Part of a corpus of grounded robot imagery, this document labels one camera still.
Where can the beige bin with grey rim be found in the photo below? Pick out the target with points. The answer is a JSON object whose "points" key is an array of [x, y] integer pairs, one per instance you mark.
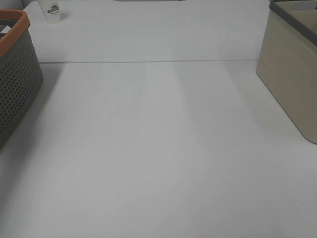
{"points": [[288, 61]]}

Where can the grey perforated basket orange rim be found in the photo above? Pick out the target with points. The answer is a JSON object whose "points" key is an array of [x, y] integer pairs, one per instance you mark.
{"points": [[20, 73]]}

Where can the white paper cup green logo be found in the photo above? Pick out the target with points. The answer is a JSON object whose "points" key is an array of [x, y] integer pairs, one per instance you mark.
{"points": [[50, 10]]}

